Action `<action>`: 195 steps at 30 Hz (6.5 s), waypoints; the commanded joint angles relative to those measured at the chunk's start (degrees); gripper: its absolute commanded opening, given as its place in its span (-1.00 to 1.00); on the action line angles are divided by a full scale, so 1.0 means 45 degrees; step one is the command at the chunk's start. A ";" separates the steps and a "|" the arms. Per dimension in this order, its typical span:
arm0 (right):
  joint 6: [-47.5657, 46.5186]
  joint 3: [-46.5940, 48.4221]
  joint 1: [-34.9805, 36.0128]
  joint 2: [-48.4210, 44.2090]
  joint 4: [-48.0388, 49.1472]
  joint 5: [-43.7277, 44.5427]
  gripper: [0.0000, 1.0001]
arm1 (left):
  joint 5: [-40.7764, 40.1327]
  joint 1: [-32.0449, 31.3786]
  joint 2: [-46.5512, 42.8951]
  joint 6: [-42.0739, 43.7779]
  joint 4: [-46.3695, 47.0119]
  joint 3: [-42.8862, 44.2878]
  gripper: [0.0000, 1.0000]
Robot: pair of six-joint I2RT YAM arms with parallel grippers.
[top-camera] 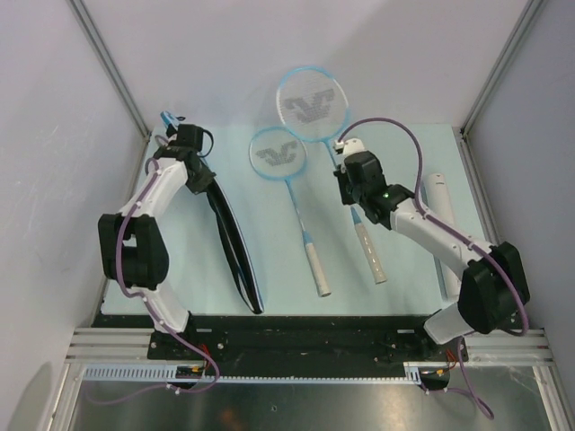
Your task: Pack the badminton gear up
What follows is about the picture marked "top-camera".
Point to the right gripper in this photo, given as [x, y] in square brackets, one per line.
[341, 176]

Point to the blue badminton racket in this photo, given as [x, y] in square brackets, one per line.
[313, 107]
[277, 155]

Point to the white shuttlecock tube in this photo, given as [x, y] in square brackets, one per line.
[439, 201]

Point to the blue sport racket bag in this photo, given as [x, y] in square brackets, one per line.
[233, 242]

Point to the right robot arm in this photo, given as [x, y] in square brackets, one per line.
[493, 284]

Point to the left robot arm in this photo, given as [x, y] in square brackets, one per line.
[132, 247]

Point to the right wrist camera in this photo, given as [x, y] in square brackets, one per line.
[346, 147]

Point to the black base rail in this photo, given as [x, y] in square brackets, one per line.
[309, 347]

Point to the right aluminium frame post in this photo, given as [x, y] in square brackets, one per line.
[511, 47]

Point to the aluminium frame post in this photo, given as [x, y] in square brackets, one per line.
[103, 53]
[511, 47]

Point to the left aluminium frame post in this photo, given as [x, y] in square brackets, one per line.
[103, 53]

